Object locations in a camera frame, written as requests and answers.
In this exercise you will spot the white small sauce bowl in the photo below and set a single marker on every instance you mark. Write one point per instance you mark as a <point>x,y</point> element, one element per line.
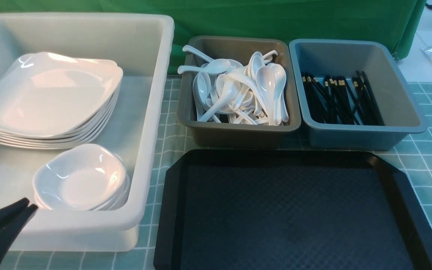
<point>80,179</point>

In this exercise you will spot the white square rice plate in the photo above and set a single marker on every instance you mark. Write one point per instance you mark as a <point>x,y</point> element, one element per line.
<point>47,94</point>

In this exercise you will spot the white ceramic soup spoon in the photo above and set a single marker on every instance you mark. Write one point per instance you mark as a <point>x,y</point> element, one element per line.
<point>215,67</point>

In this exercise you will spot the bottom stacked white plate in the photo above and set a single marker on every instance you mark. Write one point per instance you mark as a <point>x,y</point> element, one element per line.
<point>88,140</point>

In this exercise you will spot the top stacked white square plate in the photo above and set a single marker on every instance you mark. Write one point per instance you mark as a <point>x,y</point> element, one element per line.
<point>102,62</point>

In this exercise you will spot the large white plastic tub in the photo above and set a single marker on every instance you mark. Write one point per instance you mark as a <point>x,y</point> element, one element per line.
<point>141,45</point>

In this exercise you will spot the black serving tray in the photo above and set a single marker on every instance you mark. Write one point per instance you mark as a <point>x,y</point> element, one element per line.
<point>241,209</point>

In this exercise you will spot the brown spoon bin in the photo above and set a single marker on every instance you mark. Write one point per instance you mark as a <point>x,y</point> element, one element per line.
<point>225,134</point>

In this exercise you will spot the pile of white spoons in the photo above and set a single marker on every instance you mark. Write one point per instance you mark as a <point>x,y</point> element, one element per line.
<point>252,94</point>

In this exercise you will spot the bundle of black chopsticks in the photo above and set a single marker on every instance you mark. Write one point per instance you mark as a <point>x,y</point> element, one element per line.
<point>338,100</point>

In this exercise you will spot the blue-grey chopstick bin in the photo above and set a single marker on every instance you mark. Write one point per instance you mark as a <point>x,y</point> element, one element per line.
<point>399,109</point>

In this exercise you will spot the green checked tablecloth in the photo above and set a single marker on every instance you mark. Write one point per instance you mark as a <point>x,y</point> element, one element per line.
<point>413,156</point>

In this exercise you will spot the green backdrop cloth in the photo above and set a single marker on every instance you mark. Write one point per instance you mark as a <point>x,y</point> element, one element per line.
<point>392,23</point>

